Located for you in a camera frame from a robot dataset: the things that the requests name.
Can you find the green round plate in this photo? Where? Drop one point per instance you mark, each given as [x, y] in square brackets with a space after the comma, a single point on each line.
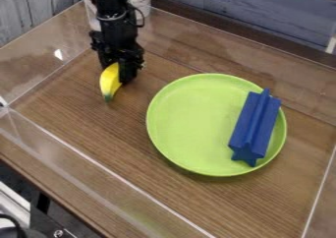
[189, 121]

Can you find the blue star-shaped block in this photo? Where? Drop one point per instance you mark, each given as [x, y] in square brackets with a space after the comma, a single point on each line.
[253, 127]

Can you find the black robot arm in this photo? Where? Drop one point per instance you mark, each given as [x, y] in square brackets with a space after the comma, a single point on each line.
[113, 9]

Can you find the yellow toy banana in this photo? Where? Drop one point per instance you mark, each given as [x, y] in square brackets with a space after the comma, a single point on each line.
[109, 81]

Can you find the black device with knob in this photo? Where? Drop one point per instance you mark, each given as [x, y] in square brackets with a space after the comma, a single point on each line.
[60, 224]

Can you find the clear acrylic enclosure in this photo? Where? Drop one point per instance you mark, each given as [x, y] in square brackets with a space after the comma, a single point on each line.
[81, 148]

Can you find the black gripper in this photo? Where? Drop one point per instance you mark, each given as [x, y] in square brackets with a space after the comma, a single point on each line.
[113, 41]

